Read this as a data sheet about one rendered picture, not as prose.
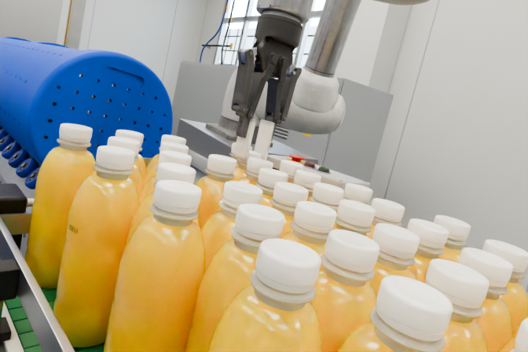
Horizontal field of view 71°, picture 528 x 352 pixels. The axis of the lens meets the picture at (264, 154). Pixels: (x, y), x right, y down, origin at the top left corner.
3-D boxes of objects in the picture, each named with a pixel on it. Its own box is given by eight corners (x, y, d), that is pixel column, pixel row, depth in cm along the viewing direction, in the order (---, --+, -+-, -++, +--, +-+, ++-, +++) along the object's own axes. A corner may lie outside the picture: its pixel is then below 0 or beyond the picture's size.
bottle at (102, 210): (94, 299, 48) (119, 160, 46) (130, 326, 45) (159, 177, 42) (38, 320, 42) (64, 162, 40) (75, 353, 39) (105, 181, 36)
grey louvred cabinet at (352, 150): (197, 198, 425) (224, 71, 407) (339, 299, 260) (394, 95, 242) (152, 197, 391) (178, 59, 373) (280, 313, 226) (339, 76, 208)
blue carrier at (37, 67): (46, 124, 146) (65, 53, 144) (155, 198, 86) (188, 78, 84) (-46, 106, 125) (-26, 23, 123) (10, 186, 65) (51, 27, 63)
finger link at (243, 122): (253, 108, 61) (240, 104, 58) (246, 137, 61) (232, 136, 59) (247, 106, 62) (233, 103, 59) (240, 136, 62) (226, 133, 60)
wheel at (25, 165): (25, 168, 80) (17, 162, 79) (42, 159, 80) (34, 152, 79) (19, 182, 77) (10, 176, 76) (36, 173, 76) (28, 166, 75)
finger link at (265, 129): (260, 119, 65) (263, 119, 66) (251, 157, 66) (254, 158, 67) (272, 122, 63) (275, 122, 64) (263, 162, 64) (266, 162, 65)
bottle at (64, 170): (90, 268, 56) (111, 147, 53) (60, 290, 49) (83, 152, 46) (46, 255, 56) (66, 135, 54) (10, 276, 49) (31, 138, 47)
